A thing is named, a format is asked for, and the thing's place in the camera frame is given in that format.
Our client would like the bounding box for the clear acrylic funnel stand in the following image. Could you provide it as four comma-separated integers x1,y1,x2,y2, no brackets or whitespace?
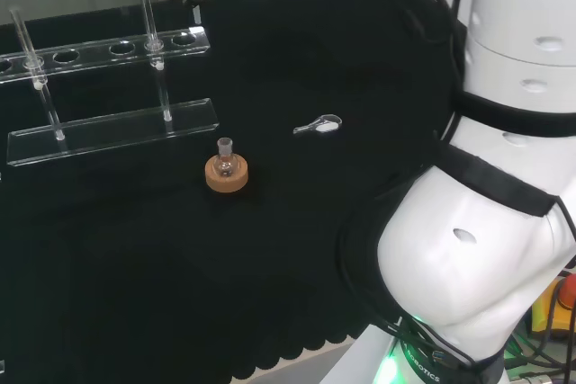
0,0,221,168

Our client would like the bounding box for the small glass round-bottom flask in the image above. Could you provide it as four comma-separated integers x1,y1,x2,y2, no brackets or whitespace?
216,137,235,178

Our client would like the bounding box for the glass weighing funnel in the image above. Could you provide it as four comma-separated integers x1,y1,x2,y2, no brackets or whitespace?
292,112,343,136

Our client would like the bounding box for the black cloth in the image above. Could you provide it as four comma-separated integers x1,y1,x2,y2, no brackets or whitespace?
0,0,469,380

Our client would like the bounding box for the yellow stop button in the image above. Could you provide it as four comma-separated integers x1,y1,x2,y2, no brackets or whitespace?
530,273,576,343

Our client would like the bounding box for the cork ring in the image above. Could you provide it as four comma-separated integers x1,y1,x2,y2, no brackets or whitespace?
204,155,250,195

